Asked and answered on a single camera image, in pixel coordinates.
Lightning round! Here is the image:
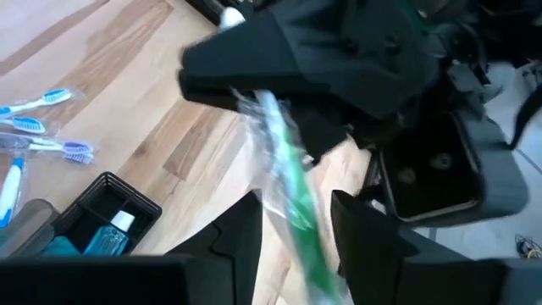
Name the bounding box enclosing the green toothbrush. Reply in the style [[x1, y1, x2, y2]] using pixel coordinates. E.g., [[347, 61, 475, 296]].
[[231, 87, 355, 305]]

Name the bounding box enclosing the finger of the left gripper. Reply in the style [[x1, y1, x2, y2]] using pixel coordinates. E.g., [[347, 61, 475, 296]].
[[180, 8, 331, 111], [291, 108, 352, 160]]

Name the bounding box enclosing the blue toothbrush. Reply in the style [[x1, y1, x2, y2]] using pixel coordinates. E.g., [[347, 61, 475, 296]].
[[0, 114, 47, 136], [0, 86, 75, 119], [0, 155, 26, 232]]

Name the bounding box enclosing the black wire caddy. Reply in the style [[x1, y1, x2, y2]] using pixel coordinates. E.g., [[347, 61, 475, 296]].
[[41, 171, 163, 259]]

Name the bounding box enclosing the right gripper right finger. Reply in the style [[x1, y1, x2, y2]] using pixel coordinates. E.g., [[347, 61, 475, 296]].
[[331, 190, 420, 305]]

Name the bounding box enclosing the blue mouthwash bottle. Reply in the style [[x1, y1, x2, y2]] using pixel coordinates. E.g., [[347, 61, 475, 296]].
[[83, 210, 137, 258]]

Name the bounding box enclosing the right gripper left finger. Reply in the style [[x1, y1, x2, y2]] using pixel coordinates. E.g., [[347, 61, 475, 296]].
[[167, 190, 264, 305]]

